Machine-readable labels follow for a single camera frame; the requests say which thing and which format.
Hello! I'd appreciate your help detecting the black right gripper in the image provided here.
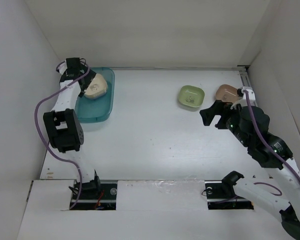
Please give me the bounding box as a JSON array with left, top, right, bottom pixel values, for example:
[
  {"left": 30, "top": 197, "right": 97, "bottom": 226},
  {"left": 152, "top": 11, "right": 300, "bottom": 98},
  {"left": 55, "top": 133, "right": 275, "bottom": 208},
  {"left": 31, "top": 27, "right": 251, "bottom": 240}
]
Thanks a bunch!
[{"left": 199, "top": 99, "right": 251, "bottom": 147}]

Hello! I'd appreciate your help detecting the green panda plate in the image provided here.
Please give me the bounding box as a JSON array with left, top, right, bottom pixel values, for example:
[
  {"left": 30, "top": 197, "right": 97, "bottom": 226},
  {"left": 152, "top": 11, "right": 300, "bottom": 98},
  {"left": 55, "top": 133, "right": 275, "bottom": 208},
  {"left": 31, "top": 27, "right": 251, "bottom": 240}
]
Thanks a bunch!
[{"left": 177, "top": 85, "right": 205, "bottom": 108}]

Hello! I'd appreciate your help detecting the beige panda plate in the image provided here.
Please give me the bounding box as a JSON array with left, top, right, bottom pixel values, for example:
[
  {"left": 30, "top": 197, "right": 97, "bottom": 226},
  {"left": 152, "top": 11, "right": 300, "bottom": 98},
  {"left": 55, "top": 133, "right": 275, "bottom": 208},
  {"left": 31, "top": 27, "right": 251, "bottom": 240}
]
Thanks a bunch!
[{"left": 84, "top": 73, "right": 108, "bottom": 100}]

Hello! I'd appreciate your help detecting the brown panda plate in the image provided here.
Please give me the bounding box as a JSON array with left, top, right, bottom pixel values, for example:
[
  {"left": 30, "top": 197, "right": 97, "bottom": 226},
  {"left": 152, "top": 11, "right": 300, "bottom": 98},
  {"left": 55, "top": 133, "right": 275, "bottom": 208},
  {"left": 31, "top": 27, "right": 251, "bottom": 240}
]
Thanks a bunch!
[{"left": 215, "top": 84, "right": 240, "bottom": 104}]

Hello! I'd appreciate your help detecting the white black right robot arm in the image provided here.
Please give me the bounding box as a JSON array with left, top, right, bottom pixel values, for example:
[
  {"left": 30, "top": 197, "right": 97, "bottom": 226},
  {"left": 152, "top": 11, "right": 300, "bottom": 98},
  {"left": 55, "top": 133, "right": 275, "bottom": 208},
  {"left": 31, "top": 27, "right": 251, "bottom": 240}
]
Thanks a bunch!
[{"left": 199, "top": 100, "right": 300, "bottom": 240}]

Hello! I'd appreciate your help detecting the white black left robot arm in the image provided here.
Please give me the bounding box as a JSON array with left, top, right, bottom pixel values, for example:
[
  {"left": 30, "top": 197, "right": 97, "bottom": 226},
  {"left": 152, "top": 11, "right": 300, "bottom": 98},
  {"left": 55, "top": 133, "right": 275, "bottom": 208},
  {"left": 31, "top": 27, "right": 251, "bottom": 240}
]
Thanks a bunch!
[{"left": 43, "top": 57, "right": 102, "bottom": 200}]

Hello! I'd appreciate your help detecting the teal transparent plastic bin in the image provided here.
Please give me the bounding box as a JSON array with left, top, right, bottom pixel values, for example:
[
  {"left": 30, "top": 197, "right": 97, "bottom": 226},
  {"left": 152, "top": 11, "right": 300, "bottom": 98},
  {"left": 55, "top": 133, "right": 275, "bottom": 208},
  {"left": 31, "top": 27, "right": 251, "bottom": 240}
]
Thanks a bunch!
[{"left": 74, "top": 67, "right": 115, "bottom": 124}]

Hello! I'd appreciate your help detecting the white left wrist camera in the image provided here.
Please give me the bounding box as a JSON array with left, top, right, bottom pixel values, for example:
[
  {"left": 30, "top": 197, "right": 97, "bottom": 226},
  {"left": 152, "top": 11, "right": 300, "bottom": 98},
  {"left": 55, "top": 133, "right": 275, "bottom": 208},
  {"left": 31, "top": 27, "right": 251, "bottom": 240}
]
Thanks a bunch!
[{"left": 55, "top": 60, "right": 68, "bottom": 75}]

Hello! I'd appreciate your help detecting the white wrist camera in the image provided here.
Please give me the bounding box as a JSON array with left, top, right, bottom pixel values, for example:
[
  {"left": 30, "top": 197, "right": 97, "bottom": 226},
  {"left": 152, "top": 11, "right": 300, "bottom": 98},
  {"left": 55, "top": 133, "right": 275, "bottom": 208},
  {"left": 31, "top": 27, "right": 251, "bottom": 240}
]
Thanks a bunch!
[
  {"left": 55, "top": 60, "right": 68, "bottom": 75},
  {"left": 230, "top": 86, "right": 256, "bottom": 110}
]

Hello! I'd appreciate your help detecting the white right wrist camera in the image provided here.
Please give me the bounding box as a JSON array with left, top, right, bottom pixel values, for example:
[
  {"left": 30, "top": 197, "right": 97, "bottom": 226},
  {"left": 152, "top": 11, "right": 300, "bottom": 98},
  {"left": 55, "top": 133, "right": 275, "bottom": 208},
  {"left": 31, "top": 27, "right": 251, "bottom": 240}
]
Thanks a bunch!
[{"left": 230, "top": 86, "right": 256, "bottom": 110}]

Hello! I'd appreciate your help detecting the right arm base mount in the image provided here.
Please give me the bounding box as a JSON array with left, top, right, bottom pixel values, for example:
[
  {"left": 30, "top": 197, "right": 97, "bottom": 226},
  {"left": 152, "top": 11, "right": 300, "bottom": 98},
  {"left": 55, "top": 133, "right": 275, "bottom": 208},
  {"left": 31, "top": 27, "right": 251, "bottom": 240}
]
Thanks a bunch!
[{"left": 201, "top": 171, "right": 254, "bottom": 210}]

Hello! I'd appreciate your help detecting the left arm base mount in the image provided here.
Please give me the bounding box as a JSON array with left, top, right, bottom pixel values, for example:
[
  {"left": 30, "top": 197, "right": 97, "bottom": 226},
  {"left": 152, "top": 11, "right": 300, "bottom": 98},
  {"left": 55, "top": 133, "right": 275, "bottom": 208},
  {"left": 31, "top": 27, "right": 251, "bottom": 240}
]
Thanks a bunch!
[{"left": 68, "top": 176, "right": 118, "bottom": 211}]

